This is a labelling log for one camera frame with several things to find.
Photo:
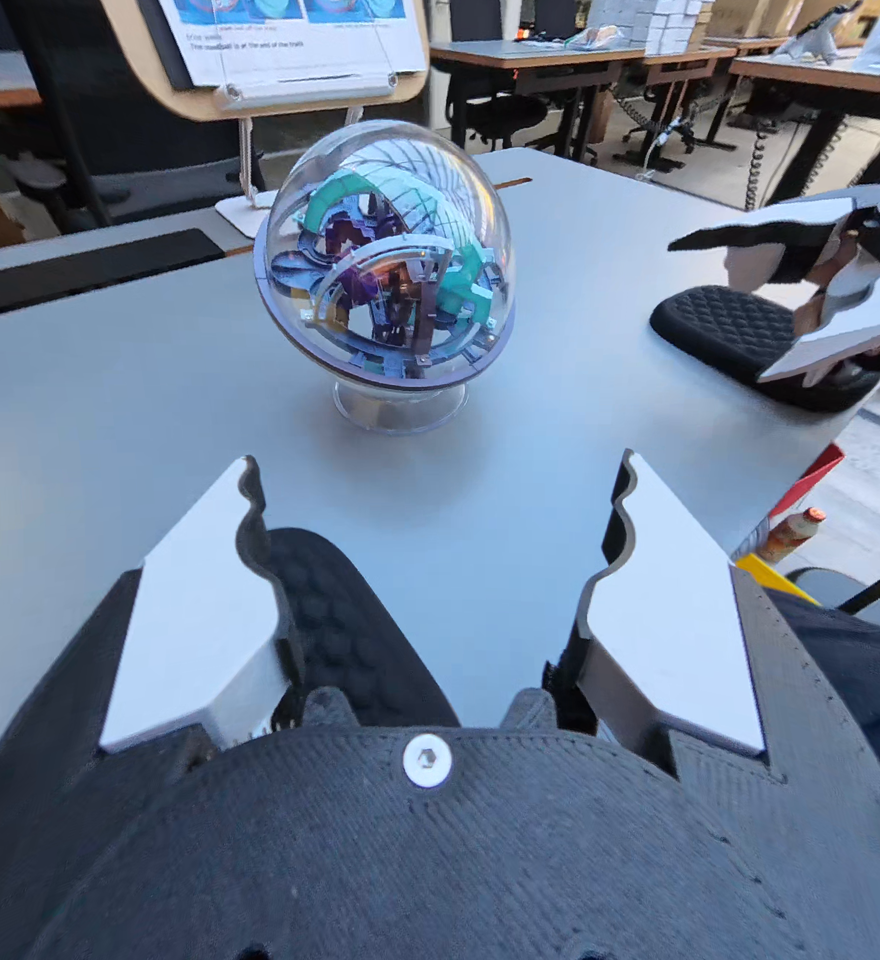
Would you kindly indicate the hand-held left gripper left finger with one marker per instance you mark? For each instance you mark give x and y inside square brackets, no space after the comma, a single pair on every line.
[199,622]

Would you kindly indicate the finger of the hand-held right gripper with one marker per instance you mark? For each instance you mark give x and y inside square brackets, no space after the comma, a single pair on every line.
[785,266]
[852,322]

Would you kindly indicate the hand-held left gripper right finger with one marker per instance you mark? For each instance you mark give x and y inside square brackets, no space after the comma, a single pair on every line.
[672,622]

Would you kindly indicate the clear plastic ball stand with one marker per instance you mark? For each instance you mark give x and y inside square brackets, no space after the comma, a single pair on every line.
[398,416]

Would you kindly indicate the clear plastic maze ball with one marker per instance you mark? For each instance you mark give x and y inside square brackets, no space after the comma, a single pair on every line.
[380,262]

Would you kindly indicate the black quilted wrist rest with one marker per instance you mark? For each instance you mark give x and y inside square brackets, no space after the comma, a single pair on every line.
[725,330]
[350,622]

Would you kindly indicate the yellow bin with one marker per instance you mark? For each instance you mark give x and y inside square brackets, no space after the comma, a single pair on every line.
[774,577]

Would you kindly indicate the orange capped bottle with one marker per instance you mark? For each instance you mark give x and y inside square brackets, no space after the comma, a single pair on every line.
[789,536]

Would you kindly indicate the red box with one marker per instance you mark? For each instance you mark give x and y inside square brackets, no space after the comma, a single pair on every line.
[811,480]

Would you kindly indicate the person's dark blue clothing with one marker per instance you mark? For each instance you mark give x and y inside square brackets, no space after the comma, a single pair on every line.
[860,690]

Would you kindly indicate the cardboard box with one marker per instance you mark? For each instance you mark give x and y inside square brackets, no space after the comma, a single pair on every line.
[783,16]
[736,16]

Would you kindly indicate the stack of white boxes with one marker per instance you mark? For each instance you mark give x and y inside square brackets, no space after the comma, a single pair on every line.
[657,26]

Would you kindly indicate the clear plastic bag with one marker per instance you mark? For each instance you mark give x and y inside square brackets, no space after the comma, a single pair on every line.
[593,37]

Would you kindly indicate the black office chair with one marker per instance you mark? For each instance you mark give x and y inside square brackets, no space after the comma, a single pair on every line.
[507,120]

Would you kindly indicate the wooden instruction board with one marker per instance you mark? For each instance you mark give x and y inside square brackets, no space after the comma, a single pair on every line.
[297,37]

